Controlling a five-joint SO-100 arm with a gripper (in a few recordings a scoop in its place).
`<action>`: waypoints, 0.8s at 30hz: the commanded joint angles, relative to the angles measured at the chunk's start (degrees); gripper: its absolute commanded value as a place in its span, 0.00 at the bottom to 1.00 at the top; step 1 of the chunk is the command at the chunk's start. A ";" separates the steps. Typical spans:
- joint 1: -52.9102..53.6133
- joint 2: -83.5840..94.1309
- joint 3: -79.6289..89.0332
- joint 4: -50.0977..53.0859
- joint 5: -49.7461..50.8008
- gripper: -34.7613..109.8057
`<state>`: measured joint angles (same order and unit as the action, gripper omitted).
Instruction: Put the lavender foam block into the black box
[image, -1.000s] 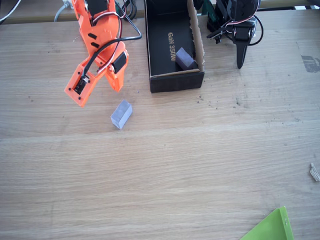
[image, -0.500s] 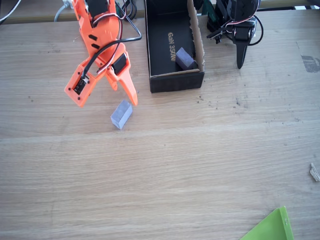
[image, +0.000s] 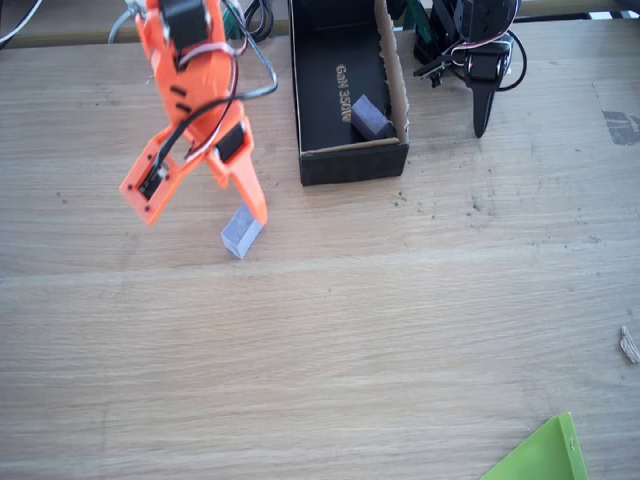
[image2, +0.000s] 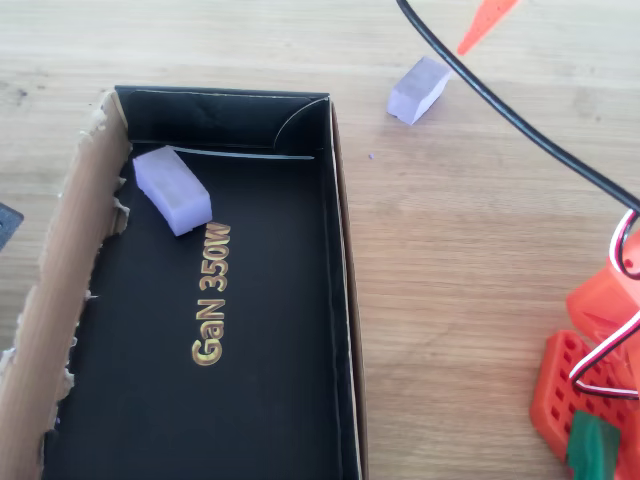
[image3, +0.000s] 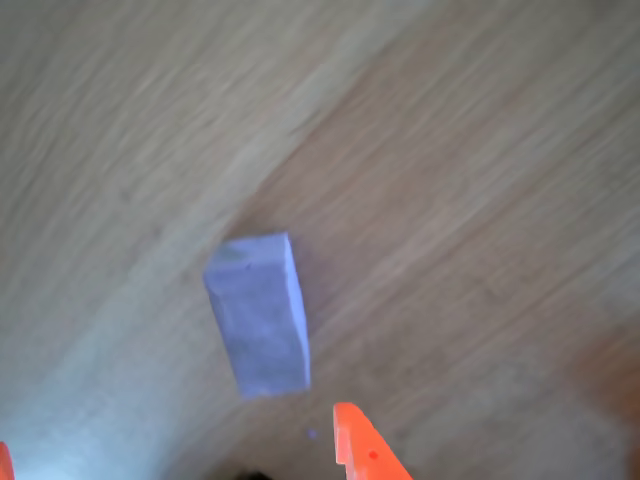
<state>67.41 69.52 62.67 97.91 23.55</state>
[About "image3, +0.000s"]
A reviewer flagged pale purple block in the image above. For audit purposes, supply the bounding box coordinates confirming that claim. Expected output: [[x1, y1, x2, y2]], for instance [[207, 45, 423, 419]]
[[202, 230, 312, 400]]

